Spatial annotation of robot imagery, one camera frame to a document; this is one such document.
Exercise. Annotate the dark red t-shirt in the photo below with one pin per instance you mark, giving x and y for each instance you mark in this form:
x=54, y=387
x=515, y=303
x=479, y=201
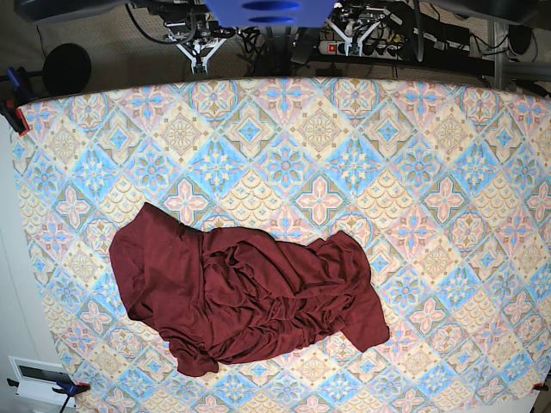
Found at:
x=237, y=295

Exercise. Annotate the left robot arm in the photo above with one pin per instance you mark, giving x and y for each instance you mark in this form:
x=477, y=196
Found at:
x=351, y=17

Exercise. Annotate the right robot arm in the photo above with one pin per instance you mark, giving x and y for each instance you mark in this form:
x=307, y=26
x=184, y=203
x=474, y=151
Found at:
x=187, y=21

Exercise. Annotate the white power strip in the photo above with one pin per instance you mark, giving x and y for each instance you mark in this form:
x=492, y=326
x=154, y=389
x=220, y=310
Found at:
x=375, y=49

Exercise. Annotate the patterned tablecloth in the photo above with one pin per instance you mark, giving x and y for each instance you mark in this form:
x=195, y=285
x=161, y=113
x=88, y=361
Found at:
x=446, y=188

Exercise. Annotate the black round stool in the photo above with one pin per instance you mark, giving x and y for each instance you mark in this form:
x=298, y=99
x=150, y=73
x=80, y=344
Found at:
x=66, y=70

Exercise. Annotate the blue orange clamp bottom left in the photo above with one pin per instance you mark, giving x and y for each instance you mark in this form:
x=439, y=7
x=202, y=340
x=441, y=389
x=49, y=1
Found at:
x=48, y=392

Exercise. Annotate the blue clamp upper left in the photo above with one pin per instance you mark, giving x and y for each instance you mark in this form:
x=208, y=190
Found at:
x=19, y=80

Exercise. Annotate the red black clamp left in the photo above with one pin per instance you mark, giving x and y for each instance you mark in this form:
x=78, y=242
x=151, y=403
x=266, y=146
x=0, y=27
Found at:
x=14, y=116

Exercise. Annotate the orange clamp bottom right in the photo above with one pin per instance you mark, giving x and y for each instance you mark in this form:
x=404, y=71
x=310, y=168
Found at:
x=540, y=387

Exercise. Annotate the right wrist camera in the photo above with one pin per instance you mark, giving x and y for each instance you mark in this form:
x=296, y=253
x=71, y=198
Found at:
x=199, y=68

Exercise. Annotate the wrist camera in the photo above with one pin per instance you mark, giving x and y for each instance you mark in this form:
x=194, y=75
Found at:
x=199, y=68
x=354, y=51

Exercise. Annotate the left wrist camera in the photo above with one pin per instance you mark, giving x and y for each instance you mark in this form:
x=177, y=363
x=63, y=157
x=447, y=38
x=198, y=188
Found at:
x=354, y=51

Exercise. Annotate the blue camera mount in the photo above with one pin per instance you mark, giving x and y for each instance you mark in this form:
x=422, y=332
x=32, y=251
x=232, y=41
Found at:
x=271, y=13

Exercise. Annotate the metal table frame leg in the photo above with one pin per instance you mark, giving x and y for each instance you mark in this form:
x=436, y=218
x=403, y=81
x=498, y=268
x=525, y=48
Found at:
x=527, y=73

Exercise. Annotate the white wall outlet box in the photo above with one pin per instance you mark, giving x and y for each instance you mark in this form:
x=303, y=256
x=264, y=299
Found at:
x=39, y=371

